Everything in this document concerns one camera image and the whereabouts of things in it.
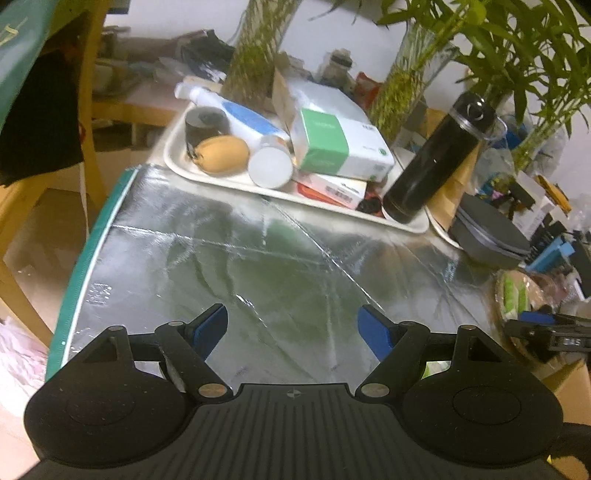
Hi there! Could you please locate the cardboard box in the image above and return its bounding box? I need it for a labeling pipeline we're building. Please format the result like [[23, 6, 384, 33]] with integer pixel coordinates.
[[542, 360, 591, 426]]

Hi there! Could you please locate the woven basket with packets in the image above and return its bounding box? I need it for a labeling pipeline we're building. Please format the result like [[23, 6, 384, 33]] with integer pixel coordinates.
[[494, 270, 568, 371]]

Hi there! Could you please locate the dark grey zip case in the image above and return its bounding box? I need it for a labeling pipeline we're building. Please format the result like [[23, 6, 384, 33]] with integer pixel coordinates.
[[448, 194, 530, 269]]

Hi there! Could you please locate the silver foil insulated mat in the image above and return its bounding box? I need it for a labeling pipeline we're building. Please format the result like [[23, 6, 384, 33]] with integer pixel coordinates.
[[47, 165, 499, 388]]

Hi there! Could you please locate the pink white barcode box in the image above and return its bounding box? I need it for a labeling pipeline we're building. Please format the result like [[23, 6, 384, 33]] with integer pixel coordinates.
[[293, 170, 367, 210]]

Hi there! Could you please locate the white plastic tray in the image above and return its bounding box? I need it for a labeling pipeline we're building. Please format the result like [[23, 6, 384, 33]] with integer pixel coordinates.
[[163, 113, 430, 234]]

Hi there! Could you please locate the tan oval pouch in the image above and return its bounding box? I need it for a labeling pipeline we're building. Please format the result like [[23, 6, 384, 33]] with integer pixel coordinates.
[[192, 135, 250, 175]]

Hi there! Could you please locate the white lidded jar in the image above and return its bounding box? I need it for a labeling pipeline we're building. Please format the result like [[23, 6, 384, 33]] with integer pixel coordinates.
[[247, 135, 294, 189]]

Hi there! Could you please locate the green white tissue box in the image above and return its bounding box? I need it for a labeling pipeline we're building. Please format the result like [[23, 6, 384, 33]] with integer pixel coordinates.
[[290, 109, 394, 182]]

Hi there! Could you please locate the black cylindrical container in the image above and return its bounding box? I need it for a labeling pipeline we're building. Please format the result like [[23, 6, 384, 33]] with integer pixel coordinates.
[[184, 106, 229, 156]]

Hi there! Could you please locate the black thermos bottle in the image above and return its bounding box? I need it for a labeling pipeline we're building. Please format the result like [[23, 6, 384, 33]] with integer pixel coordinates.
[[382, 91, 499, 224]]

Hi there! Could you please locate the white blue tube bottle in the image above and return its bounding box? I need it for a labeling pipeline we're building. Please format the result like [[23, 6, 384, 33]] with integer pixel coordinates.
[[174, 82, 290, 148]]

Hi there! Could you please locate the glass vase bamboo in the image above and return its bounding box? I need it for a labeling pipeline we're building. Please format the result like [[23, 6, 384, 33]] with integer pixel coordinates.
[[368, 1, 467, 145], [512, 48, 590, 172], [460, 1, 590, 118], [221, 0, 301, 113]]

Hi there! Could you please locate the wooden chair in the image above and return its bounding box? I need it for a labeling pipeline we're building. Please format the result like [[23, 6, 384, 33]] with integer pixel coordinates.
[[1, 1, 110, 346]]

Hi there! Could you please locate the black cloth on chair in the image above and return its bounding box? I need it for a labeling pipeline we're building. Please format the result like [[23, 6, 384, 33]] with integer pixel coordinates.
[[1, 51, 83, 186]]

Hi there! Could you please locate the left glass vase bamboo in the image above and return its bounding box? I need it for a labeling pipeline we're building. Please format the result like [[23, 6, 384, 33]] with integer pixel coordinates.
[[221, 0, 301, 113]]

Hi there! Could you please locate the green paper shopping bag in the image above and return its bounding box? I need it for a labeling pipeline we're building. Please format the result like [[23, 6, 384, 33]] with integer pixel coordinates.
[[0, 0, 57, 125]]

